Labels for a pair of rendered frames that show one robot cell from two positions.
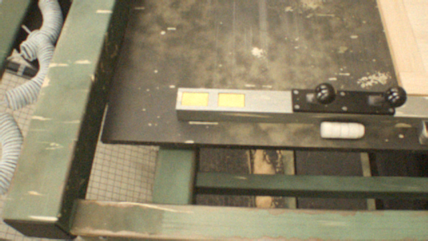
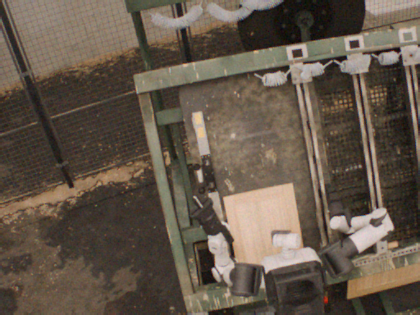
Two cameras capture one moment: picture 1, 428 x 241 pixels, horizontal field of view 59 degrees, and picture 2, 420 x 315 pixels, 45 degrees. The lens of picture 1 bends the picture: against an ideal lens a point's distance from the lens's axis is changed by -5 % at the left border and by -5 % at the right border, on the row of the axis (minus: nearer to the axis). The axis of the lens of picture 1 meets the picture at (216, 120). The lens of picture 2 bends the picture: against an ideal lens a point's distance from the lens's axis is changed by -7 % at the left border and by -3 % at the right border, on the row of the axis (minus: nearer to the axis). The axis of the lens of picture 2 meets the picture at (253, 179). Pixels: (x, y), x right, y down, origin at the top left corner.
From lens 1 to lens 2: 2.11 m
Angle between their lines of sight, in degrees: 30
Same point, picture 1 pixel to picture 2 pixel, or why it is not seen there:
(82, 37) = (209, 70)
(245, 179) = (179, 141)
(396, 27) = (259, 194)
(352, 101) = (209, 176)
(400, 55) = (242, 195)
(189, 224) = (150, 131)
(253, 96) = (203, 139)
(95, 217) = (144, 101)
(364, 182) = (188, 184)
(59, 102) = (178, 75)
